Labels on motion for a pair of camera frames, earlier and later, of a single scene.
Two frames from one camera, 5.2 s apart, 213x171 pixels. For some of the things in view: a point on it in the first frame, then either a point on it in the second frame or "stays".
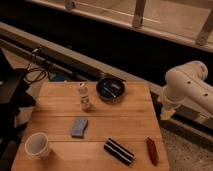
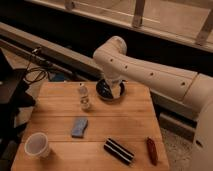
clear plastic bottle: (84, 100) stays
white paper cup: (36, 145) stays
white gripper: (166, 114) → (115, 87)
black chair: (15, 95) stays
